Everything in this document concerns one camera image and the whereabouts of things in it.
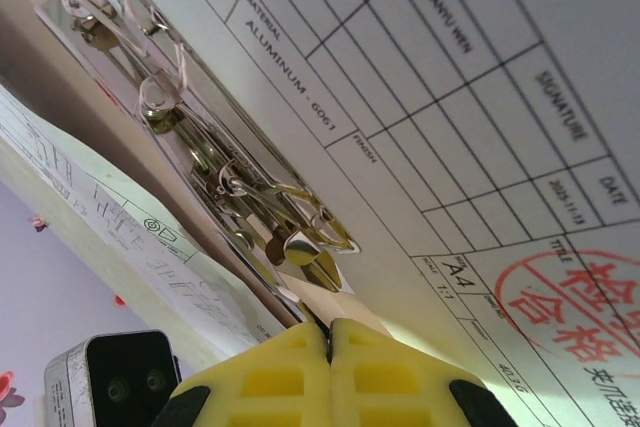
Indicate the white technical drawing sheet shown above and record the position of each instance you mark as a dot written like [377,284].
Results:
[115,217]

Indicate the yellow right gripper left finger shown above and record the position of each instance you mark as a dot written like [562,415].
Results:
[260,387]

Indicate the metal folder clip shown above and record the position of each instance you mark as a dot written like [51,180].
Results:
[225,172]

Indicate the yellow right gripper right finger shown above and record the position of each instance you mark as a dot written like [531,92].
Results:
[400,387]

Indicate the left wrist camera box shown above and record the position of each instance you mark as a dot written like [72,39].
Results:
[125,372]

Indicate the drawing sheet with red stamp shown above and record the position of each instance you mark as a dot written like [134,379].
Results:
[450,97]

